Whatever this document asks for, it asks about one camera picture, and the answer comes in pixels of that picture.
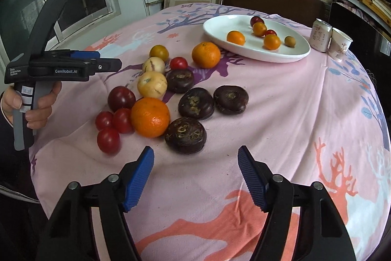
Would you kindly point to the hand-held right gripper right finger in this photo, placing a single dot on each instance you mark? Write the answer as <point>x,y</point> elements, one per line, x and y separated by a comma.
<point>252,181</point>

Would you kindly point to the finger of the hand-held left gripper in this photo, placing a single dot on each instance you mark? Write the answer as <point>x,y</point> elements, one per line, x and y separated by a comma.
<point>107,66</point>
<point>87,55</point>

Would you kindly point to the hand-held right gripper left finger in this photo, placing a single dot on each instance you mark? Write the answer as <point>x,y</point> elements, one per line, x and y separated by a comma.
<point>139,178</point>

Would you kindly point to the dark red plum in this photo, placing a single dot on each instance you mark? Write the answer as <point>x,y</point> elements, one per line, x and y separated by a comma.
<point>121,98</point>

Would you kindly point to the small pale yellow melon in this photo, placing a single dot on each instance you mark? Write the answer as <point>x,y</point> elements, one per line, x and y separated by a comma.
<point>153,65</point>

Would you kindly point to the large pale yellow melon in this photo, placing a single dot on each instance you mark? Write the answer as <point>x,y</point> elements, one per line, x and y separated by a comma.
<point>151,84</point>

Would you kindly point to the small red tomato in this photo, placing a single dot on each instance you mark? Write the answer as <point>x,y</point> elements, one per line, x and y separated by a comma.
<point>104,120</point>
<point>178,63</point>
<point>271,32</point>
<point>108,140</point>
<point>123,120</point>

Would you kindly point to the yellow tomato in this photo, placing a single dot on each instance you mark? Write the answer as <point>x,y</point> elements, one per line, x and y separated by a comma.
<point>158,52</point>

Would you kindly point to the large orange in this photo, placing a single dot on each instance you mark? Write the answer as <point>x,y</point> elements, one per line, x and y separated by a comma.
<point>150,117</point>

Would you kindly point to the dark purple water chestnut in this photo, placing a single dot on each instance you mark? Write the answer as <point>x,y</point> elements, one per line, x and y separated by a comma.
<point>185,135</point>
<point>180,80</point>
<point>230,99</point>
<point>195,103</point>

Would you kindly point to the medium orange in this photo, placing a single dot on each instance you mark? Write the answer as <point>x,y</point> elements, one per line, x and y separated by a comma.
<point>206,54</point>

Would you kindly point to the white oval plate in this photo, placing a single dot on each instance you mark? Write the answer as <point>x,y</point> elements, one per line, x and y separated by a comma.
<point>220,28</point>

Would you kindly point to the person's left hand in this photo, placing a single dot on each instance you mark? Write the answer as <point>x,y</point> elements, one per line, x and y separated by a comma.
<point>42,117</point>

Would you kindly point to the pink deer-print tablecloth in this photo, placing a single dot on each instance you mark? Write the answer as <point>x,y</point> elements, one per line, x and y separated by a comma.
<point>275,126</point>

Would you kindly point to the person's dark jacket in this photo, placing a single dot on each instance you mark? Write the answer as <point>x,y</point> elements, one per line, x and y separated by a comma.
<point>18,218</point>

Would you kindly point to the small orange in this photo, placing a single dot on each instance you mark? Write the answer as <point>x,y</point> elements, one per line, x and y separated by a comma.
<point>272,41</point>
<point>259,29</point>
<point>236,37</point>

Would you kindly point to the small yellow-brown fruit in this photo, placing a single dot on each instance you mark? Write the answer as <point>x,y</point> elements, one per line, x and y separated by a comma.
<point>290,41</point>

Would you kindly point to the dark red tomato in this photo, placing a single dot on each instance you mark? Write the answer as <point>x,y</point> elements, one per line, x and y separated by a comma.
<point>256,20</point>

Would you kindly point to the white paper cup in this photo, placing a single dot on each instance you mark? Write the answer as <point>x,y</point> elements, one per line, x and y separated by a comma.
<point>339,45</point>

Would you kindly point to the pale drink can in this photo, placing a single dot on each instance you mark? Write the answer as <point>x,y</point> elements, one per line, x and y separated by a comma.
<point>320,34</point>

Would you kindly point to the black glossy panel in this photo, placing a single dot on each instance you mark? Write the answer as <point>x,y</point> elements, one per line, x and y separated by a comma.
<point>357,34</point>

